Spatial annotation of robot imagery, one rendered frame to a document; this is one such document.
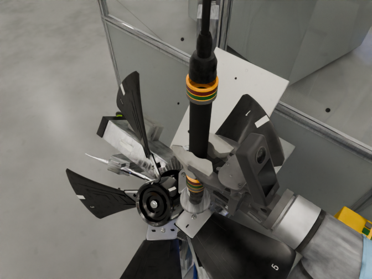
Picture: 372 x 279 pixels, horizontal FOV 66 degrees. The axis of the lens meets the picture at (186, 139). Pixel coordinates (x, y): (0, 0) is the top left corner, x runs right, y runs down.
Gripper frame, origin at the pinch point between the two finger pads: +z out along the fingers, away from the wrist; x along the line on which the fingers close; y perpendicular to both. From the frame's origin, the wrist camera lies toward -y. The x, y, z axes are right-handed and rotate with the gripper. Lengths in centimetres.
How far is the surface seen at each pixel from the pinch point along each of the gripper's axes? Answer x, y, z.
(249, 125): 18.8, 10.3, -3.8
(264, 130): 18.0, 8.4, -7.9
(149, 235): -9.8, 38.8, 4.9
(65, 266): -38, 150, 67
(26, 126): 10, 151, 189
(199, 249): -5.6, 32.1, -9.0
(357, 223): 34, 43, -39
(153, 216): -7.2, 30.1, 5.0
